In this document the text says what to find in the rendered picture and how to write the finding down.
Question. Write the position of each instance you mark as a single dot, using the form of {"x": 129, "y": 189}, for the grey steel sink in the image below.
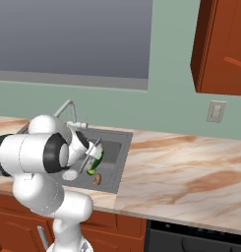
{"x": 116, "y": 157}

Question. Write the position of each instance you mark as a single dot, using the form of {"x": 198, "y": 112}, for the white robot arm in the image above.
{"x": 30, "y": 154}

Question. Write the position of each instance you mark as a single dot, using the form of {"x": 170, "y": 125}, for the red-brown drawer front panel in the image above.
{"x": 125, "y": 221}

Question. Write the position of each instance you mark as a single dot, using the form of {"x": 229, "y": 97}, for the grey window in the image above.
{"x": 72, "y": 39}

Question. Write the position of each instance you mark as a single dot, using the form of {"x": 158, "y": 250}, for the black dishwasher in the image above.
{"x": 197, "y": 238}

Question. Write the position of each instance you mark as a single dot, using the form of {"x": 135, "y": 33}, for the brown potato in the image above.
{"x": 97, "y": 179}

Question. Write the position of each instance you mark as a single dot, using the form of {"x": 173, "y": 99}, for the red-brown wall cupboard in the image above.
{"x": 220, "y": 42}

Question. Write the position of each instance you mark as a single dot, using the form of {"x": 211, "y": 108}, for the pale wall switch plate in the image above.
{"x": 216, "y": 111}

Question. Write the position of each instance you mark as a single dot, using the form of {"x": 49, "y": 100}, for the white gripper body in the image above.
{"x": 84, "y": 154}

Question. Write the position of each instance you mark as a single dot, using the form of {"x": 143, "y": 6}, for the red-brown base cupboard door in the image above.
{"x": 115, "y": 241}
{"x": 13, "y": 233}

